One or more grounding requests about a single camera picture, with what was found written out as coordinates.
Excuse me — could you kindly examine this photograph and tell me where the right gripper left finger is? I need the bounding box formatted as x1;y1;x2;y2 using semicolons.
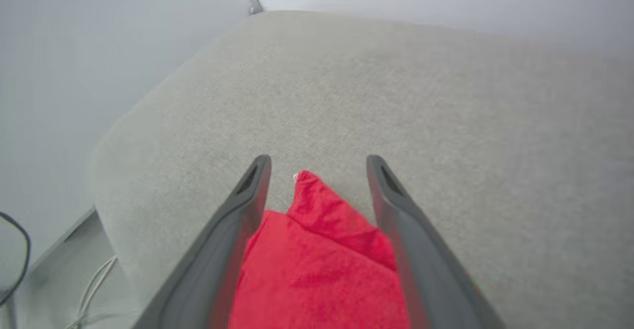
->
133;154;272;329

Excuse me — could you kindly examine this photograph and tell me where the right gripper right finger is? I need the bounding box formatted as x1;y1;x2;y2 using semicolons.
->
366;154;506;329

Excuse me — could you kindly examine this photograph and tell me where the red and white basketball jersey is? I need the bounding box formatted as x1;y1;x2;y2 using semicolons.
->
228;169;412;329

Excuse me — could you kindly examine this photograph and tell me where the grey fabric sofa cushion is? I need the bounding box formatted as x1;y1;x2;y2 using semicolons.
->
94;11;634;329

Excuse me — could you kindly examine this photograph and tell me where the white cable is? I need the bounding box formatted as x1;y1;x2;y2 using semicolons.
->
63;254;119;329

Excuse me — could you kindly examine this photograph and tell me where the black cable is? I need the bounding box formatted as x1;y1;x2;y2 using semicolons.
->
0;211;32;308

